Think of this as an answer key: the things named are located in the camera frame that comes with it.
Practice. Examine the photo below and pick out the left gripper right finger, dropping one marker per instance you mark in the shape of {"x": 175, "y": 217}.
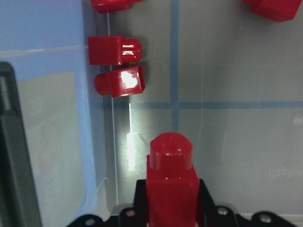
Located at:
{"x": 210, "y": 215}

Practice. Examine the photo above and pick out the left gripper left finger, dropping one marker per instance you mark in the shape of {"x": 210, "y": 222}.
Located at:
{"x": 137, "y": 214}

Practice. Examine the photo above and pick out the red block from tray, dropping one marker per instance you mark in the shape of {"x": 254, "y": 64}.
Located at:
{"x": 171, "y": 183}

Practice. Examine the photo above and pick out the clear plastic storage box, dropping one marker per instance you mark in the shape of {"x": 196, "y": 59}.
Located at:
{"x": 228, "y": 79}

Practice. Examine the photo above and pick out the red block box centre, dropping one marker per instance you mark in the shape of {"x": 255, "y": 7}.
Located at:
{"x": 276, "y": 10}

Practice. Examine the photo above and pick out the red block lower left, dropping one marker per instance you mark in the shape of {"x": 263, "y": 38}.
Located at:
{"x": 120, "y": 83}

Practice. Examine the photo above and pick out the red block middle left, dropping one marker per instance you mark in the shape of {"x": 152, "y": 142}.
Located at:
{"x": 114, "y": 50}

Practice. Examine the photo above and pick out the blue plastic tray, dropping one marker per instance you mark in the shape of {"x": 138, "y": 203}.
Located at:
{"x": 42, "y": 37}

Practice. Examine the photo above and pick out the red block upper left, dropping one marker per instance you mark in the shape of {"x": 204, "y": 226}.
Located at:
{"x": 109, "y": 6}

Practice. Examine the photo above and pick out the black box latch handle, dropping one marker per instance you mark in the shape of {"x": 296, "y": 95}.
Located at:
{"x": 18, "y": 199}

